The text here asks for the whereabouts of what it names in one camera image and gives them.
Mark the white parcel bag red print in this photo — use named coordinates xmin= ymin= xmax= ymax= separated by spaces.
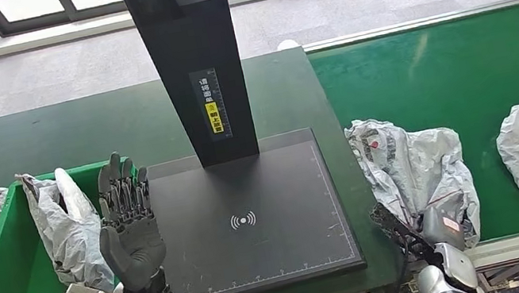
xmin=343 ymin=101 xmax=488 ymax=268

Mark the plain grey parcel bag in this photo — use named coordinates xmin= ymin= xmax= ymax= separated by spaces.
xmin=14 ymin=160 xmax=121 ymax=293

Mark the black inbound scanner machine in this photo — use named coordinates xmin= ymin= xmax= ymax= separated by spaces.
xmin=113 ymin=0 xmax=371 ymax=293

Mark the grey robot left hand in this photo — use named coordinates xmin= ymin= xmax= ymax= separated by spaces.
xmin=83 ymin=146 xmax=175 ymax=293

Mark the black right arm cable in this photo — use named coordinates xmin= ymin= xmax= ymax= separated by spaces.
xmin=379 ymin=240 xmax=421 ymax=293

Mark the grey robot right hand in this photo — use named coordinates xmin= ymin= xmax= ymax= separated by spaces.
xmin=417 ymin=199 xmax=471 ymax=254

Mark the black and yellow label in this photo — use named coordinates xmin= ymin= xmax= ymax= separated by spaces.
xmin=188 ymin=66 xmax=235 ymax=145

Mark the green conveyor belt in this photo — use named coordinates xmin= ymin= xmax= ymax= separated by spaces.
xmin=305 ymin=3 xmax=519 ymax=268

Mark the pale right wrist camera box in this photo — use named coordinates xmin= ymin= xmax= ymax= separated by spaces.
xmin=368 ymin=197 xmax=421 ymax=255

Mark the white round knob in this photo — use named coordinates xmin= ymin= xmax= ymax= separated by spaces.
xmin=275 ymin=37 xmax=302 ymax=53

